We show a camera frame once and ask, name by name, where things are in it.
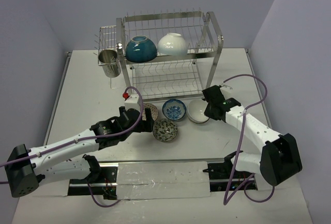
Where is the white bowl dark rim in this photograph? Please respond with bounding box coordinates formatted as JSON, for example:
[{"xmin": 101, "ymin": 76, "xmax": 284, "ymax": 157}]
[{"xmin": 187, "ymin": 99, "xmax": 209, "ymax": 124}]

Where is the geometric patterned bowl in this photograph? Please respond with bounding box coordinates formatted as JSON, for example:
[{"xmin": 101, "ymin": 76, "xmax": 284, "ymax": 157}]
[{"xmin": 144, "ymin": 102, "xmax": 159, "ymax": 121}]

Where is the floral patterned dark bowl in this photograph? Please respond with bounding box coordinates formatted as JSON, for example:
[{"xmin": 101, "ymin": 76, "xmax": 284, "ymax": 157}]
[{"xmin": 153, "ymin": 118, "xmax": 178, "ymax": 143}]

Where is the blue patterned bowl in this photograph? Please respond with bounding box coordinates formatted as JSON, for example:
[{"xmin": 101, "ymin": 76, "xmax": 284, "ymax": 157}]
[{"xmin": 162, "ymin": 99, "xmax": 187, "ymax": 121}]

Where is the teal bowl tan interior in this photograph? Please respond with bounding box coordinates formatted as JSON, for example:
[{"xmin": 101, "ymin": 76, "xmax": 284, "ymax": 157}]
[{"xmin": 125, "ymin": 35, "xmax": 157, "ymax": 63}]

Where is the white bowl top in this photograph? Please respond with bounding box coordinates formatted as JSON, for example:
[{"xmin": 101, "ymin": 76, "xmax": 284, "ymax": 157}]
[{"xmin": 157, "ymin": 33, "xmax": 188, "ymax": 56}]

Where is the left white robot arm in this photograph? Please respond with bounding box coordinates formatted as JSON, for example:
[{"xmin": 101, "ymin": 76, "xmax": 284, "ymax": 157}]
[{"xmin": 2, "ymin": 107, "xmax": 154, "ymax": 198}]

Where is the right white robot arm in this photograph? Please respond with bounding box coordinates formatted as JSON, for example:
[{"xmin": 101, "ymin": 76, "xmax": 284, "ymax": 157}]
[{"xmin": 203, "ymin": 85, "xmax": 303, "ymax": 186}]

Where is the steel two-tier dish rack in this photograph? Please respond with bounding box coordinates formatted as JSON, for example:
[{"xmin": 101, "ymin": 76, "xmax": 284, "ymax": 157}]
[{"xmin": 110, "ymin": 10, "xmax": 224, "ymax": 101}]

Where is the steel utensil cup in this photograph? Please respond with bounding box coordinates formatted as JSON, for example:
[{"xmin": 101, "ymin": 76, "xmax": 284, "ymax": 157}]
[{"xmin": 98, "ymin": 49, "xmax": 121, "ymax": 78}]

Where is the white taped board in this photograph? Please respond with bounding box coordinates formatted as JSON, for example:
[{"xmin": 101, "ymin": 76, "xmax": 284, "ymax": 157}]
[{"xmin": 116, "ymin": 161, "xmax": 210, "ymax": 200}]

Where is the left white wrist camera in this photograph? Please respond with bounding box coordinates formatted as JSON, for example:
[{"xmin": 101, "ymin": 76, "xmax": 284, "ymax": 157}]
[{"xmin": 123, "ymin": 93, "xmax": 141, "ymax": 111}]

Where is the black mounting rail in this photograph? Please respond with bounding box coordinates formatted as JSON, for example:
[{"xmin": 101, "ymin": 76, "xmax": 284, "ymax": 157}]
[{"xmin": 67, "ymin": 162, "xmax": 257, "ymax": 200}]

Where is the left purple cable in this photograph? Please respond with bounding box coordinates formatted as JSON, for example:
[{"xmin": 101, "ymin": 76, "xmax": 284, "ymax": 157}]
[{"xmin": 0, "ymin": 86, "xmax": 143, "ymax": 208}]

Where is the purple cable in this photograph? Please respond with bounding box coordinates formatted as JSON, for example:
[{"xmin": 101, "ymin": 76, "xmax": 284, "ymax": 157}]
[
  {"xmin": 0, "ymin": 86, "xmax": 143, "ymax": 208},
  {"xmin": 222, "ymin": 74, "xmax": 275, "ymax": 205}
]

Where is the wire side basket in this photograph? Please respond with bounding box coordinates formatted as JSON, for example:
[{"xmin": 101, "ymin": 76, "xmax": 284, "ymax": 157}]
[{"xmin": 95, "ymin": 25, "xmax": 117, "ymax": 53}]

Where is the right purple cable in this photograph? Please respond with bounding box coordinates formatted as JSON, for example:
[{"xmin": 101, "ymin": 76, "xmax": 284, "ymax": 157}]
[{"xmin": 222, "ymin": 74, "xmax": 275, "ymax": 205}]

